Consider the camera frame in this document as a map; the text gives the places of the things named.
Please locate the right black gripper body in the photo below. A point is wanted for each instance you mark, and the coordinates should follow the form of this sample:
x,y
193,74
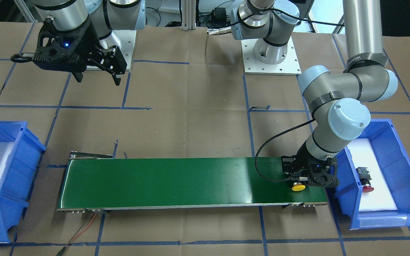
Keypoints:
x,y
90,42

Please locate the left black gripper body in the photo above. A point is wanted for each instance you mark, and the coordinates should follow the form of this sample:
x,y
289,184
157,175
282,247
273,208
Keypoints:
x,y
301,161

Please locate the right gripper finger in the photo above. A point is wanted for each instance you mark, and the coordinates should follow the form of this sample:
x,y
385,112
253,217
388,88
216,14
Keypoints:
x,y
117,79
78,76

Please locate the yellow push button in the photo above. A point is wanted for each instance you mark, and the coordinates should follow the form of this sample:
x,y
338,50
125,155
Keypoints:
x,y
298,186

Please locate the red push button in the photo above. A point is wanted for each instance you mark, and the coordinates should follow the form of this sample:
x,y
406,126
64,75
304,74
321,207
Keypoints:
x,y
364,178

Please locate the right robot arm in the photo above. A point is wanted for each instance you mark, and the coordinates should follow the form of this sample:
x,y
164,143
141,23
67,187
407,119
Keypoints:
x,y
105,15

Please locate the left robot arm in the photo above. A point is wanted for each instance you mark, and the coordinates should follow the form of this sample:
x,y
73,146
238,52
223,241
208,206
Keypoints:
x,y
335,100

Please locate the green conveyor belt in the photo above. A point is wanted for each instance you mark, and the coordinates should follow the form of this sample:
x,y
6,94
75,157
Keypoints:
x,y
166,183

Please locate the aluminium frame post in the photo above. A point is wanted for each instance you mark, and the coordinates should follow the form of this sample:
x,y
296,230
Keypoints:
x,y
188,12

